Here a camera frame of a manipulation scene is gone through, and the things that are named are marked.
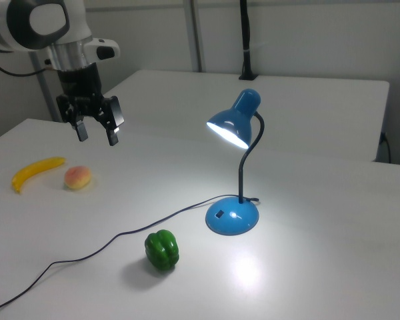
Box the thin black lamp cord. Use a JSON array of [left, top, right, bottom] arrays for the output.
[[0, 195, 261, 316]]

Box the blue gooseneck desk lamp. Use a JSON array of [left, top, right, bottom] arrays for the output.
[[205, 88, 265, 237]]

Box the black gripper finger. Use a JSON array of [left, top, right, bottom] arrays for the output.
[[73, 119, 89, 143], [105, 125, 121, 147]]

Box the black camera pole with clamp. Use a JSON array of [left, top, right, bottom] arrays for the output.
[[238, 0, 259, 81]]

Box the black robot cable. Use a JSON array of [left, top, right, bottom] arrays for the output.
[[0, 51, 59, 78]]

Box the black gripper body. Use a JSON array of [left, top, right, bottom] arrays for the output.
[[55, 62, 125, 129]]

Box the pink yellow peach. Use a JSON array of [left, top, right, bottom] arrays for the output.
[[63, 165, 93, 191]]

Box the yellow banana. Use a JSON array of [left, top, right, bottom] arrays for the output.
[[11, 156, 67, 195]]

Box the green bell pepper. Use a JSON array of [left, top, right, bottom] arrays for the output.
[[143, 229, 181, 271]]

